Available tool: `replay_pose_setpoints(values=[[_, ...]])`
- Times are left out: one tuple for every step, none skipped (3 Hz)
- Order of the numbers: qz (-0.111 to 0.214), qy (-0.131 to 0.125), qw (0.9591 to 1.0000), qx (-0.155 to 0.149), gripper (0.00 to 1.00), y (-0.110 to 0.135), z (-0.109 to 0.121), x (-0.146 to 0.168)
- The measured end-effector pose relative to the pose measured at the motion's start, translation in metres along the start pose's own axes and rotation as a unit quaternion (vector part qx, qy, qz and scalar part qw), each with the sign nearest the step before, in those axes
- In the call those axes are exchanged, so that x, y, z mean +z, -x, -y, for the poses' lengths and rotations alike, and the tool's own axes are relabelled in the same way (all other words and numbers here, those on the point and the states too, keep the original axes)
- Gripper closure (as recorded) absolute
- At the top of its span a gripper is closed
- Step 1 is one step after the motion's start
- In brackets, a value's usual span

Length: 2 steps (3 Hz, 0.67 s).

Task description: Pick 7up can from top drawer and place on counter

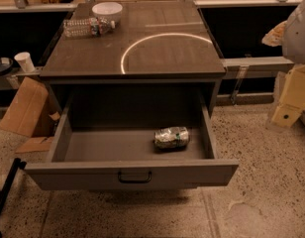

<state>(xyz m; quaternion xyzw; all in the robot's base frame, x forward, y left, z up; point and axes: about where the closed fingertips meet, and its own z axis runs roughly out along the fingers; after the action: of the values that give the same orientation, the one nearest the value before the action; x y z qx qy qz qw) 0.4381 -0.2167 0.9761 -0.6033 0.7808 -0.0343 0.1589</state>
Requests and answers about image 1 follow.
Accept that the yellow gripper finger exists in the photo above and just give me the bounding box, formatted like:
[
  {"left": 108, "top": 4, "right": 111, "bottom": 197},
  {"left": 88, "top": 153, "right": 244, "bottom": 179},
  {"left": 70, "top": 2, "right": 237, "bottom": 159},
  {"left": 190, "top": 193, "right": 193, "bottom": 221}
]
[
  {"left": 270, "top": 64, "right": 305, "bottom": 128},
  {"left": 261, "top": 21, "right": 286, "bottom": 47}
]

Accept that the silver green 7up can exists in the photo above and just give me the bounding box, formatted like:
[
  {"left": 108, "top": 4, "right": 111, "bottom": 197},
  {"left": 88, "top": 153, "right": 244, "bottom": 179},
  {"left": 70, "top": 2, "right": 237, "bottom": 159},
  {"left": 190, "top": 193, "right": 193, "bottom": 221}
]
[{"left": 153, "top": 127, "right": 190, "bottom": 149}]

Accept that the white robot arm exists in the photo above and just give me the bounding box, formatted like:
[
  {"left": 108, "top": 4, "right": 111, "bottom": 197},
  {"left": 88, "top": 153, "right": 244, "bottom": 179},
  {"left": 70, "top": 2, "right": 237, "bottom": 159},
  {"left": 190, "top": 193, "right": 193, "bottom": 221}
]
[{"left": 261, "top": 0, "right": 305, "bottom": 131}]

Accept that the dark grey counter cabinet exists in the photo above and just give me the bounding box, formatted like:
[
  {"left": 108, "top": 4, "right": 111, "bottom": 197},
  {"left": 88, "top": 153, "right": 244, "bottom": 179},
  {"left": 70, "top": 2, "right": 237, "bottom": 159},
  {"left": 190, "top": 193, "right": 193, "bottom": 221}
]
[{"left": 41, "top": 1, "right": 226, "bottom": 114}]

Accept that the grey open top drawer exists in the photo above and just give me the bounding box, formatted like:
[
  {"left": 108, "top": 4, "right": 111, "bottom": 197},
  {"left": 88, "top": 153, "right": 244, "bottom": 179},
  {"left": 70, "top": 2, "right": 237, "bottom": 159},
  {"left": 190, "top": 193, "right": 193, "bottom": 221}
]
[{"left": 26, "top": 91, "right": 239, "bottom": 190}]

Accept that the white bowl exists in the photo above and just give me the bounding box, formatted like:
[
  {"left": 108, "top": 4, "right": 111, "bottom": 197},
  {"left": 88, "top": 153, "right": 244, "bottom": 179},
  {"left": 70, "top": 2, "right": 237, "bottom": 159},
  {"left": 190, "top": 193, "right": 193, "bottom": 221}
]
[{"left": 92, "top": 2, "right": 123, "bottom": 24}]

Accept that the clear plastic water bottle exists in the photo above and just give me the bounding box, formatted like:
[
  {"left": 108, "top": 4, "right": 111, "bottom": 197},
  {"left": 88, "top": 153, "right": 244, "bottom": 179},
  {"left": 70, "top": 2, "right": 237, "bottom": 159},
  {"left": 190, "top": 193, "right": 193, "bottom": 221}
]
[{"left": 63, "top": 18, "right": 116, "bottom": 38}]

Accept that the white paper cup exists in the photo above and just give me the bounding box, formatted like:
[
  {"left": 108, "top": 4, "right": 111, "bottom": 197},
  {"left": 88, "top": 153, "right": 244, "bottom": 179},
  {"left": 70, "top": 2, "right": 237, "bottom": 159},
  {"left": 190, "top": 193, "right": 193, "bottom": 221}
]
[{"left": 14, "top": 52, "right": 35, "bottom": 72}]

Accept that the brown cardboard sheet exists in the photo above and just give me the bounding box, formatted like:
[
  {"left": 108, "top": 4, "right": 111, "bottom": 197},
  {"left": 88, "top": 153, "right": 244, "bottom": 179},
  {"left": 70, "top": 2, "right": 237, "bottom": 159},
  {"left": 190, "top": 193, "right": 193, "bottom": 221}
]
[{"left": 0, "top": 77, "right": 59, "bottom": 137}]

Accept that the small cardboard scrap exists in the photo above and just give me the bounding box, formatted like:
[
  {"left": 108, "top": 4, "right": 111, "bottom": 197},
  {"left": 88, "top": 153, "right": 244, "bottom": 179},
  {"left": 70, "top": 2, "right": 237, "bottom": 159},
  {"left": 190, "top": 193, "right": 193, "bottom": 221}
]
[{"left": 16, "top": 137, "right": 53, "bottom": 154}]

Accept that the black round dish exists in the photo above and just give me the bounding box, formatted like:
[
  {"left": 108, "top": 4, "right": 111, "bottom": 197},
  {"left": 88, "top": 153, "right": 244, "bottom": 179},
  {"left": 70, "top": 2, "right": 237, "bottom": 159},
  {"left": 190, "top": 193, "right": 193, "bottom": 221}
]
[{"left": 0, "top": 58, "right": 13, "bottom": 76}]

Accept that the black metal stand leg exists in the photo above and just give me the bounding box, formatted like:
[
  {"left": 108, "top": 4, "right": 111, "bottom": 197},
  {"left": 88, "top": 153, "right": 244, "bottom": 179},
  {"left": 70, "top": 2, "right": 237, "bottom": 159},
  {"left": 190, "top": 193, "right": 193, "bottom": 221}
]
[{"left": 0, "top": 157, "right": 28, "bottom": 238}]

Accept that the black drawer handle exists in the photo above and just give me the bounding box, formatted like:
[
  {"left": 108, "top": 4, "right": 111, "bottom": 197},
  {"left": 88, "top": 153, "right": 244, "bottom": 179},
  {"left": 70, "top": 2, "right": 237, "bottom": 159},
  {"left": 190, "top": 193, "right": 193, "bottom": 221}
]
[{"left": 117, "top": 172, "right": 153, "bottom": 184}]

